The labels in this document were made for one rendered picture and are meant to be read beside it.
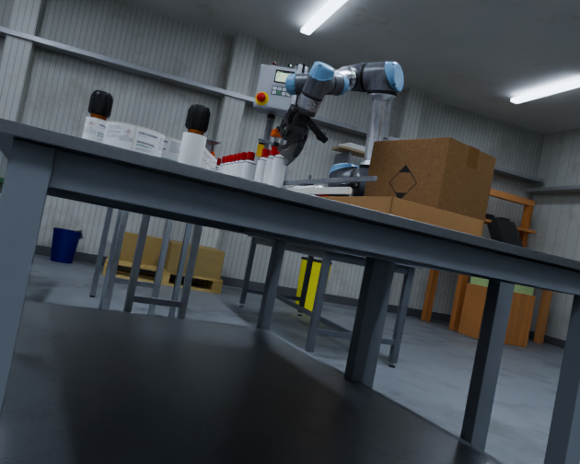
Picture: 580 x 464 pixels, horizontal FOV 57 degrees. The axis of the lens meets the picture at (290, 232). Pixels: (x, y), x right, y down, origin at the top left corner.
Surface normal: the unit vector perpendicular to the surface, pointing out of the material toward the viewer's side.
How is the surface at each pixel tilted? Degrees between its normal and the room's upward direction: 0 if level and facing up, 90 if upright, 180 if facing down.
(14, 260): 90
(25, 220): 90
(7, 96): 90
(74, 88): 90
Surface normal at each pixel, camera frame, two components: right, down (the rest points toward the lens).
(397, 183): -0.78, -0.17
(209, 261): 0.30, 0.04
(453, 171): 0.60, 0.10
